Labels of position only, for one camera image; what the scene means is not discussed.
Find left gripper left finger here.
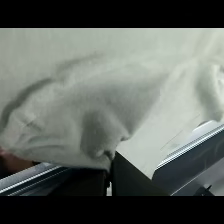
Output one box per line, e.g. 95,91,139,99
54,167,110,197

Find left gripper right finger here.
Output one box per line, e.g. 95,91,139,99
110,151,169,197

